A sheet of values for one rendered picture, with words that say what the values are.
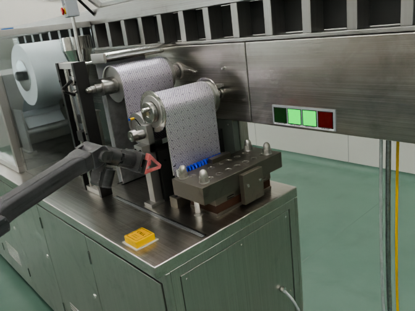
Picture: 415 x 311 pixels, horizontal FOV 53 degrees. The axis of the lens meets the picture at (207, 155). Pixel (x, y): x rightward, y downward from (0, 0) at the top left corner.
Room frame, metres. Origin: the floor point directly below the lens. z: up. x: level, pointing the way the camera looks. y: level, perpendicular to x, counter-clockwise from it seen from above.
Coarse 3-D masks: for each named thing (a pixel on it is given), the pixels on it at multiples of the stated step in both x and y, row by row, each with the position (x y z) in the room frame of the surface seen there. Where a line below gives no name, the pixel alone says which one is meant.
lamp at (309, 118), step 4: (304, 112) 1.33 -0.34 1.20; (308, 112) 1.32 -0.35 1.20; (312, 112) 1.31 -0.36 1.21; (304, 116) 1.33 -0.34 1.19; (308, 116) 1.32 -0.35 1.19; (312, 116) 1.31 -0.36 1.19; (304, 120) 1.33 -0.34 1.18; (308, 120) 1.32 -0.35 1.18; (312, 120) 1.31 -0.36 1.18; (304, 124) 1.33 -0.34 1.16; (308, 124) 1.32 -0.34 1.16; (312, 124) 1.31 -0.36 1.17
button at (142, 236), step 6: (144, 228) 1.19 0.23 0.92; (132, 234) 1.16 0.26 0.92; (138, 234) 1.15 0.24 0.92; (144, 234) 1.15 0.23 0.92; (150, 234) 1.15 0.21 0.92; (126, 240) 1.15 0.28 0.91; (132, 240) 1.13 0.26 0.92; (138, 240) 1.12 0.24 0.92; (144, 240) 1.13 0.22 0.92; (150, 240) 1.14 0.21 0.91; (138, 246) 1.11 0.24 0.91
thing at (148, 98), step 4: (208, 84) 1.57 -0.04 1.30; (212, 88) 1.56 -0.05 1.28; (212, 92) 1.54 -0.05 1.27; (148, 96) 1.43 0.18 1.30; (152, 96) 1.41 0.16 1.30; (144, 100) 1.45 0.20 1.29; (148, 100) 1.43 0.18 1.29; (152, 100) 1.41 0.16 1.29; (156, 100) 1.40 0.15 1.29; (156, 104) 1.40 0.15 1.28; (160, 108) 1.38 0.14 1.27; (160, 112) 1.39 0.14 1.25; (160, 116) 1.39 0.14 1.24; (160, 120) 1.39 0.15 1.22; (152, 124) 1.43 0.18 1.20; (156, 124) 1.41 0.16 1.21; (160, 124) 1.39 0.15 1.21
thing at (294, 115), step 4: (288, 112) 1.38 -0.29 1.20; (292, 112) 1.37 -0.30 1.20; (296, 112) 1.35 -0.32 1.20; (288, 116) 1.38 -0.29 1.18; (292, 116) 1.37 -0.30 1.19; (296, 116) 1.35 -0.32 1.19; (300, 116) 1.34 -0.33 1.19; (288, 120) 1.38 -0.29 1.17; (292, 120) 1.37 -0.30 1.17; (296, 120) 1.36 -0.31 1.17; (300, 120) 1.34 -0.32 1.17; (300, 124) 1.34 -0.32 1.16
